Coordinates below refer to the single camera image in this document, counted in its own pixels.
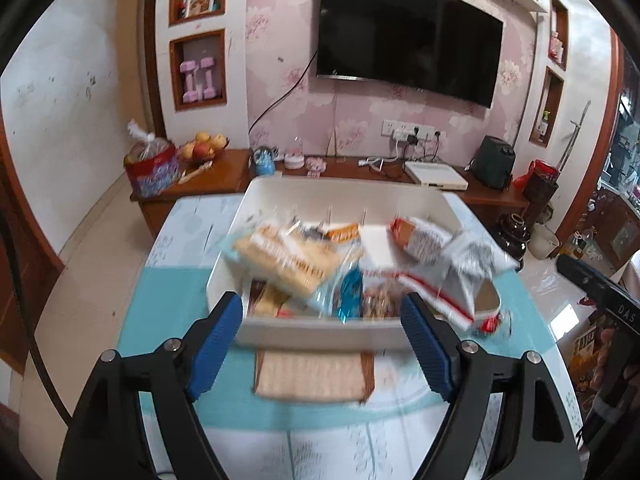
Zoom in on yellow rice cracker block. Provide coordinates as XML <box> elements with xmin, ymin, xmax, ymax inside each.
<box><xmin>232</xmin><ymin>221</ymin><xmax>344</xmax><ymax>299</ymax></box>

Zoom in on white set-top box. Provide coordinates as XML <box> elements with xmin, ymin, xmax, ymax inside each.
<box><xmin>404</xmin><ymin>162</ymin><xmax>469</xmax><ymax>192</ymax></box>

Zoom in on blue snack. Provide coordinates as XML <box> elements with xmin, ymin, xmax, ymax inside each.
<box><xmin>336</xmin><ymin>266</ymin><xmax>363</xmax><ymax>323</ymax></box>

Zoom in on wooden tv cabinet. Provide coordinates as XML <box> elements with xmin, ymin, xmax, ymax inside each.
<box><xmin>130</xmin><ymin>150</ymin><xmax>529</xmax><ymax>235</ymax></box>

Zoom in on white bucket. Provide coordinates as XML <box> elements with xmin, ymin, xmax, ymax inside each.
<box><xmin>528</xmin><ymin>223</ymin><xmax>560</xmax><ymax>260</ymax></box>

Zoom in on pink dumbbell left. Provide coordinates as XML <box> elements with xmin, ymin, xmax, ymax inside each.
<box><xmin>180</xmin><ymin>60</ymin><xmax>200</xmax><ymax>104</ymax></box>

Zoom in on pink dumbbell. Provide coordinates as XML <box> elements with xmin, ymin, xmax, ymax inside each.
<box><xmin>180</xmin><ymin>60</ymin><xmax>200</xmax><ymax>104</ymax></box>
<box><xmin>200</xmin><ymin>56</ymin><xmax>217</xmax><ymax>100</ymax></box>

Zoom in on teal white tablecloth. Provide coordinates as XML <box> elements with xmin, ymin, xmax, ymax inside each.
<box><xmin>117</xmin><ymin>192</ymin><xmax>584</xmax><ymax>480</ymax></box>

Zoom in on black television cable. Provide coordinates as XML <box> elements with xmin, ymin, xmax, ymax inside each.
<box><xmin>247</xmin><ymin>49</ymin><xmax>319</xmax><ymax>150</ymax></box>

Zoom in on fruit bowl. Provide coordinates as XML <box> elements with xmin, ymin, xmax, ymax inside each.
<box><xmin>178</xmin><ymin>131</ymin><xmax>229</xmax><ymax>164</ymax></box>

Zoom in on white wall power strip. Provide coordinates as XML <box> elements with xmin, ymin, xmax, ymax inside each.
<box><xmin>381</xmin><ymin>119</ymin><xmax>435</xmax><ymax>142</ymax></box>

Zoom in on red gift bag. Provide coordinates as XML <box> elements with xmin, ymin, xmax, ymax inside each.
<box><xmin>124</xmin><ymin>119</ymin><xmax>181</xmax><ymax>198</ymax></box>

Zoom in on red candy packet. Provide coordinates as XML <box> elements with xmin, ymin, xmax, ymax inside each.
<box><xmin>476</xmin><ymin>310</ymin><xmax>513</xmax><ymax>338</ymax></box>

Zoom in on black air fryer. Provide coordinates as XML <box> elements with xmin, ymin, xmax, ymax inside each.
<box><xmin>469</xmin><ymin>136</ymin><xmax>515</xmax><ymax>191</ymax></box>

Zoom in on white plastic storage bin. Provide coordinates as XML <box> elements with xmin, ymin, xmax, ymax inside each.
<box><xmin>228</xmin><ymin>177</ymin><xmax>486</xmax><ymax>352</ymax></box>

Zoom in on orange white snack packet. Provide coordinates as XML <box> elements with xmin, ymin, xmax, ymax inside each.
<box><xmin>390</xmin><ymin>217</ymin><xmax>454</xmax><ymax>263</ymax></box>

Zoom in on brown wafer packet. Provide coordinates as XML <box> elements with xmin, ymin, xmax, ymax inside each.
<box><xmin>253</xmin><ymin>350</ymin><xmax>375</xmax><ymax>404</ymax></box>

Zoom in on dark red paper bag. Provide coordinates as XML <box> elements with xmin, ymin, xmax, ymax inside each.
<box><xmin>512</xmin><ymin>159</ymin><xmax>560</xmax><ymax>228</ymax></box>

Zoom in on clear bread packet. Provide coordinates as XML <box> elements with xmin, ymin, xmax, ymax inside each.
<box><xmin>361</xmin><ymin>280</ymin><xmax>404</xmax><ymax>318</ymax></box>

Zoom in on red white cookie packet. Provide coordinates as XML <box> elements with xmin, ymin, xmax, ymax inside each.
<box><xmin>359</xmin><ymin>224</ymin><xmax>402</xmax><ymax>273</ymax></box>

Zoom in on black wall television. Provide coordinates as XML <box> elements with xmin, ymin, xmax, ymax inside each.
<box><xmin>317</xmin><ymin>0</ymin><xmax>503</xmax><ymax>107</ymax></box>

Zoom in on pink dumbbell right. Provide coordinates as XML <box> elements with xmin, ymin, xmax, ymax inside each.
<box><xmin>200</xmin><ymin>56</ymin><xmax>217</xmax><ymax>100</ymax></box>

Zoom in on silver white snack bag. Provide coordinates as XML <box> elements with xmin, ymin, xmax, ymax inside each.
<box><xmin>400</xmin><ymin>232</ymin><xmax>518</xmax><ymax>332</ymax></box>

